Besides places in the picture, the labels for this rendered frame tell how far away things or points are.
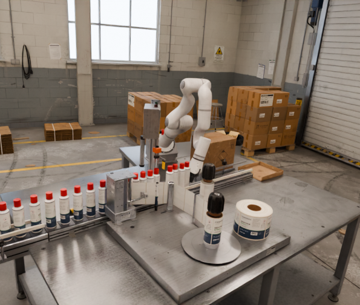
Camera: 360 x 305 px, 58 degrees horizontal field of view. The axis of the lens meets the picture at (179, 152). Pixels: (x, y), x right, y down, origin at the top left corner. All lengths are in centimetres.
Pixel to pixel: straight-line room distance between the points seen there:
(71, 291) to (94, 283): 10
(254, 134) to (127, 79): 326
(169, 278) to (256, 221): 57
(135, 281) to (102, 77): 616
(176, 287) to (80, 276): 44
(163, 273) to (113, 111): 627
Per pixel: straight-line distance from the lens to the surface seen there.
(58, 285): 161
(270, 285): 195
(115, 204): 183
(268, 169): 301
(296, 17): 752
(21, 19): 713
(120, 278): 160
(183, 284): 150
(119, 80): 751
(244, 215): 179
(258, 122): 578
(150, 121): 198
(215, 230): 165
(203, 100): 221
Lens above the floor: 187
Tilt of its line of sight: 19 degrees down
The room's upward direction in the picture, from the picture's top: 4 degrees clockwise
